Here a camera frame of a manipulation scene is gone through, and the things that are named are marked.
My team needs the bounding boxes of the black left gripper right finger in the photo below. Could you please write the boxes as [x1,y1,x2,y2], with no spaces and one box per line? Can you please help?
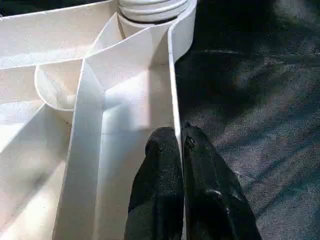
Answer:
[180,121,261,240]

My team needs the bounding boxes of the white plastic table top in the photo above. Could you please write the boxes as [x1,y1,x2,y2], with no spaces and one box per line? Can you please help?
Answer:
[0,0,199,240]

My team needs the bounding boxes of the white plastic table leg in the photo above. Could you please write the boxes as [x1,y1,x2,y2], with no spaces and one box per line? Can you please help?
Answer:
[116,0,191,26]

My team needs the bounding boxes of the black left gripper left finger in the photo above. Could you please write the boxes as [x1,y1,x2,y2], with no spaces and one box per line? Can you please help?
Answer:
[123,125,186,240]

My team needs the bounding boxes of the black mat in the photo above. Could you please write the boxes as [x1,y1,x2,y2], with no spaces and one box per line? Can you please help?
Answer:
[174,0,320,240]

